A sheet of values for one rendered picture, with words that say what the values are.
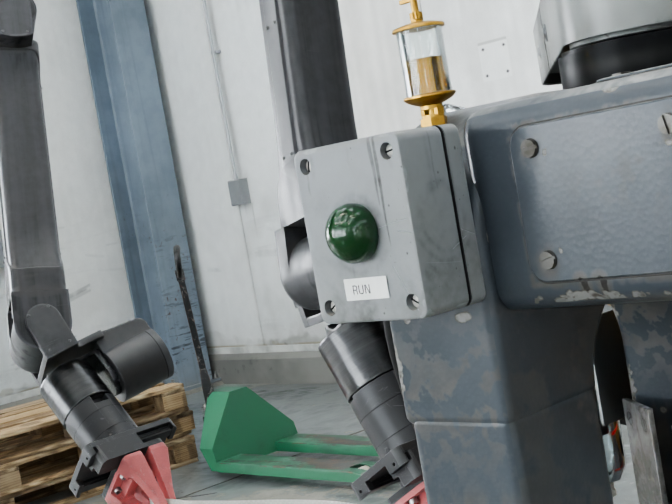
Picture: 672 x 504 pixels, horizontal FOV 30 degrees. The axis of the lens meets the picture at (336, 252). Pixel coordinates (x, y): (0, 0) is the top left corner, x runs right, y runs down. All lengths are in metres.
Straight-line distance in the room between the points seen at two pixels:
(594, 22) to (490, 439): 0.24
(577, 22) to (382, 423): 0.35
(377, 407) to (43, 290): 0.48
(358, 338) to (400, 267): 0.34
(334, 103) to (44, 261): 0.45
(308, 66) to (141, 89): 8.32
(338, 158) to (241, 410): 5.75
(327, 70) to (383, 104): 6.84
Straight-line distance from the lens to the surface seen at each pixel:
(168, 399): 6.60
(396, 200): 0.60
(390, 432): 0.92
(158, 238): 9.19
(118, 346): 1.30
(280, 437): 6.46
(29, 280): 1.30
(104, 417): 1.24
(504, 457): 0.65
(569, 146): 0.59
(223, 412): 6.29
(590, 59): 0.72
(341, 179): 0.62
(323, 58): 0.98
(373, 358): 0.93
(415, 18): 0.69
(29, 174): 1.37
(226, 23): 8.87
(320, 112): 0.96
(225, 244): 9.14
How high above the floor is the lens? 1.31
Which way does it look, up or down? 3 degrees down
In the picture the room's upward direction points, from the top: 10 degrees counter-clockwise
